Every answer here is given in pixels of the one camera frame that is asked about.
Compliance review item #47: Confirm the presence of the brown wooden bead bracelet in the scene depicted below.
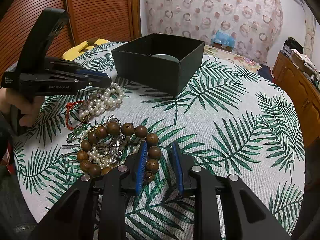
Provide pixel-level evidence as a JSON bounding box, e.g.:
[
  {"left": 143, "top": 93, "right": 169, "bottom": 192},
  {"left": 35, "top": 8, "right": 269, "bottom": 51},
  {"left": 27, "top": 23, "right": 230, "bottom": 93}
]
[{"left": 76, "top": 121, "right": 162, "bottom": 183}]

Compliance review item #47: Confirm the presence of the circle patterned sheer curtain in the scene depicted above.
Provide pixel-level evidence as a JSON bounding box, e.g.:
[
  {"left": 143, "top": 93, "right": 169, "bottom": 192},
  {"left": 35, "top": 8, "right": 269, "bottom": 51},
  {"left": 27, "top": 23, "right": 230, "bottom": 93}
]
[{"left": 145, "top": 0, "right": 283, "bottom": 64}]

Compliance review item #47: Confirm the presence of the wooden sideboard cabinet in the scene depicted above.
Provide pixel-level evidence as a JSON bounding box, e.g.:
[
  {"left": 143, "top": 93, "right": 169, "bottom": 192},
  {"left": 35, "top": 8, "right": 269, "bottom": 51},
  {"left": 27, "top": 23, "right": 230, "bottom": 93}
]
[{"left": 272, "top": 52, "right": 320, "bottom": 147}]

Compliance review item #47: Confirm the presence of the brown louvered wardrobe door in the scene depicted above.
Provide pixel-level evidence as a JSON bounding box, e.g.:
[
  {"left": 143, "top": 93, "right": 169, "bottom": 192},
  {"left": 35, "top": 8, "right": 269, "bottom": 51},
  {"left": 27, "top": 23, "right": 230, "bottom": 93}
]
[{"left": 1, "top": 0, "right": 141, "bottom": 72}]

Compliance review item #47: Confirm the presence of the floral bed cover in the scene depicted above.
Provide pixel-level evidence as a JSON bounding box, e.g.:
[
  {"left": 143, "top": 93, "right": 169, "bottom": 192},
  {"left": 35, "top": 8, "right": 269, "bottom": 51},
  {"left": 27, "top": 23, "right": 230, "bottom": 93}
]
[{"left": 204, "top": 45, "right": 261, "bottom": 74}]

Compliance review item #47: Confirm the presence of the yellow plush toy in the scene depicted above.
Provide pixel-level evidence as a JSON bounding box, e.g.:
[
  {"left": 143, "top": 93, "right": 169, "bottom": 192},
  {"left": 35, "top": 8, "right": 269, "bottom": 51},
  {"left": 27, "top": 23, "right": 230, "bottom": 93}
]
[{"left": 62, "top": 37, "right": 109, "bottom": 61}]

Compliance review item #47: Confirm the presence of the stack of papers and clothes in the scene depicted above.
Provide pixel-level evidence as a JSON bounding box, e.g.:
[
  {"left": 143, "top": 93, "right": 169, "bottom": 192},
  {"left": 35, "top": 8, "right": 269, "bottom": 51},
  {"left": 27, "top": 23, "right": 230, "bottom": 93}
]
[{"left": 281, "top": 37, "right": 319, "bottom": 87}]

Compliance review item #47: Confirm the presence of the red braided cord bracelet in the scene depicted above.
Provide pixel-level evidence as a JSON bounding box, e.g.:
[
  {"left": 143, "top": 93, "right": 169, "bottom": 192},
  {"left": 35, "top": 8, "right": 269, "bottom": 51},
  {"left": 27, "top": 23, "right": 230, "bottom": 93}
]
[{"left": 65, "top": 100, "right": 86, "bottom": 131}]

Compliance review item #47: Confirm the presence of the left hand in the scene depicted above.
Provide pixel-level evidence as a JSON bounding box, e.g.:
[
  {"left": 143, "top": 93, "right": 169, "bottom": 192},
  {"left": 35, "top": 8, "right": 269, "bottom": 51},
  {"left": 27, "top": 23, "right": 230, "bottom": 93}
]
[{"left": 1, "top": 88, "right": 44, "bottom": 127}]

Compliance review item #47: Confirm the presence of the white pearl necklace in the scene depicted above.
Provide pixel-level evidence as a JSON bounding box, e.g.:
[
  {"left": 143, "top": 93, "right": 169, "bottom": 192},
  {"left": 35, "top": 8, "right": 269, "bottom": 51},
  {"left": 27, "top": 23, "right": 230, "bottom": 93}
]
[{"left": 78, "top": 82, "right": 124, "bottom": 120}]

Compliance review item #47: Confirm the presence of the black jewelry box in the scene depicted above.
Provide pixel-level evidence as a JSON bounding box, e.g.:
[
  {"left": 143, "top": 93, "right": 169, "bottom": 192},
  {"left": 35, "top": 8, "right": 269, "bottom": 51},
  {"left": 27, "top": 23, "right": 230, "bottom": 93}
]
[{"left": 112, "top": 33, "right": 204, "bottom": 96}]

